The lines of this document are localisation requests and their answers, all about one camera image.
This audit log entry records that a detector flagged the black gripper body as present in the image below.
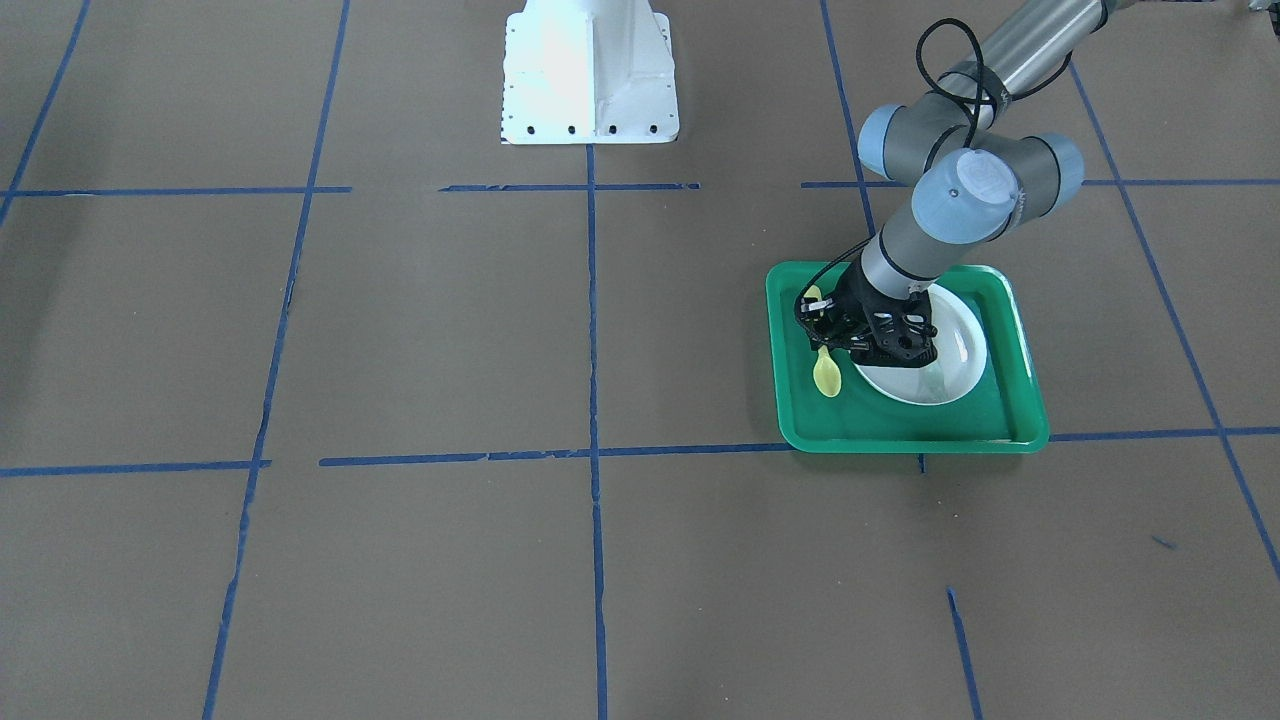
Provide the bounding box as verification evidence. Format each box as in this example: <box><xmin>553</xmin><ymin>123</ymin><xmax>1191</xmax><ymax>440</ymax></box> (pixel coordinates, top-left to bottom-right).
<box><xmin>795</xmin><ymin>263</ymin><xmax>937</xmax><ymax>368</ymax></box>

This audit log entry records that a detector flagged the yellow plastic spoon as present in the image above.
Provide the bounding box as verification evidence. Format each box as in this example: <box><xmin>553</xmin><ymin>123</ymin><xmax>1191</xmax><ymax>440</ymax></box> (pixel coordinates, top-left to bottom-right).
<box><xmin>803</xmin><ymin>284</ymin><xmax>844</xmax><ymax>398</ymax></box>

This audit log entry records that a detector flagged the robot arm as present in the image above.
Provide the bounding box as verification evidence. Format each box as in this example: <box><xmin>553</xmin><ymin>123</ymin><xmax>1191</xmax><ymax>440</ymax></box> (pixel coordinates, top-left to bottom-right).
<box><xmin>794</xmin><ymin>1</ymin><xmax>1123</xmax><ymax>369</ymax></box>

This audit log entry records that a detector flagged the white round plate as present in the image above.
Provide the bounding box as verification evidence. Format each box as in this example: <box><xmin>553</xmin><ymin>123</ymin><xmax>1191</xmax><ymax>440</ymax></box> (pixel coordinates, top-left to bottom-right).
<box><xmin>855</xmin><ymin>284</ymin><xmax>988</xmax><ymax>406</ymax></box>

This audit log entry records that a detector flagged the green plastic tray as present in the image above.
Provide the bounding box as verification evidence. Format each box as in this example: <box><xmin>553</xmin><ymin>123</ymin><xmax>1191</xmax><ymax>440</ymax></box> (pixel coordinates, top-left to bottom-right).
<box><xmin>765</xmin><ymin>261</ymin><xmax>1050</xmax><ymax>454</ymax></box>

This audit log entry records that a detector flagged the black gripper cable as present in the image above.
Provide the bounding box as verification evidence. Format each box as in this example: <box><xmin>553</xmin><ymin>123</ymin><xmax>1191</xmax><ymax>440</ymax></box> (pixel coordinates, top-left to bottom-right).
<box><xmin>795</xmin><ymin>18</ymin><xmax>1011</xmax><ymax>322</ymax></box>

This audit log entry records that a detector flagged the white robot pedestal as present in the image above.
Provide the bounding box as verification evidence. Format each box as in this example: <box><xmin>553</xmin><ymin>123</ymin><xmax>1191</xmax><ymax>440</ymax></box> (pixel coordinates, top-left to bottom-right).
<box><xmin>500</xmin><ymin>1</ymin><xmax>681</xmax><ymax>146</ymax></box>

